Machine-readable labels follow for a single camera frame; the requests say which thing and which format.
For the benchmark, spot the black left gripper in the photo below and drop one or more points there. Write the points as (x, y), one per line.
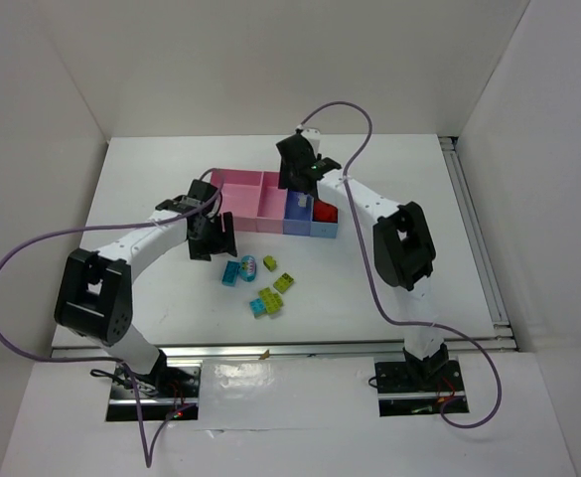
(216, 238)

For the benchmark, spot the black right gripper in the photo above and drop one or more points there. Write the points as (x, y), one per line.
(292, 175)

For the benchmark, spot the beige lego brick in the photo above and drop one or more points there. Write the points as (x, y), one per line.
(302, 201)

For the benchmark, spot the red lego cluster with face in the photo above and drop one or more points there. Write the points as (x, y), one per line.
(324, 213)

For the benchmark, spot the teal rounded flower lego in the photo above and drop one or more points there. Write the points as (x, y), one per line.
(248, 268)

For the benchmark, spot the teal long lego brick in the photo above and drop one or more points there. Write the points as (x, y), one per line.
(231, 273)

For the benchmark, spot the small green lego brick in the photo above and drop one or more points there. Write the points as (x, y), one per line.
(270, 262)

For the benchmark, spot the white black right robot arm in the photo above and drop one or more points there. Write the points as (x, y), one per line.
(402, 246)

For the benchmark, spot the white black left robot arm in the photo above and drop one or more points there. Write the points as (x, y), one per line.
(95, 297)

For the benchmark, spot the large pink container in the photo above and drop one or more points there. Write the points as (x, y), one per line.
(241, 193)

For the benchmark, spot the narrow pink container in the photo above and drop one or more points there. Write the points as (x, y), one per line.
(271, 207)

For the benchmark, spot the dark blue container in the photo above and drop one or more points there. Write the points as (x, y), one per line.
(297, 220)

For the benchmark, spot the light blue container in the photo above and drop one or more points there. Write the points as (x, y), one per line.
(324, 230)

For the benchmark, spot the green square lego brick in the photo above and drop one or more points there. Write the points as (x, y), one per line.
(283, 283)

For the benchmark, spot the green teal lego stack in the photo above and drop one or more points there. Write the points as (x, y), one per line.
(266, 303)

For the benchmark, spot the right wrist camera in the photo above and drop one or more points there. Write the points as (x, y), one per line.
(312, 135)

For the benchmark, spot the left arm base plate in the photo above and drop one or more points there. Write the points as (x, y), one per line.
(181, 398)

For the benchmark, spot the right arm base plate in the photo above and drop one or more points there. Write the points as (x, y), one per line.
(399, 395)

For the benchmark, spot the aluminium right rail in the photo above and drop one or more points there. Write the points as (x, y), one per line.
(504, 338)

